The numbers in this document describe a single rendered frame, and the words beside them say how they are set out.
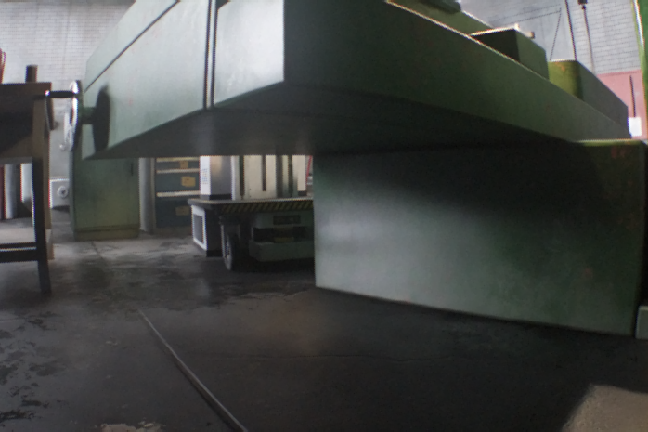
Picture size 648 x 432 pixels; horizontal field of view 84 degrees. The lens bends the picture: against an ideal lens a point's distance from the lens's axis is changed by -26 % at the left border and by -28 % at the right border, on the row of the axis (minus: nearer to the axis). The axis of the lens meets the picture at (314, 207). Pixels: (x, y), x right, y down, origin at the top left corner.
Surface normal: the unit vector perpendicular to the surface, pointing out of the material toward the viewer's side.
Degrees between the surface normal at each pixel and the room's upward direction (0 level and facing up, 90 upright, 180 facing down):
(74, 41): 90
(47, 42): 90
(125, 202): 90
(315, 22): 90
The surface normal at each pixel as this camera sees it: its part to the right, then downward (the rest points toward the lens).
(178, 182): 0.55, 0.03
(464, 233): -0.76, 0.06
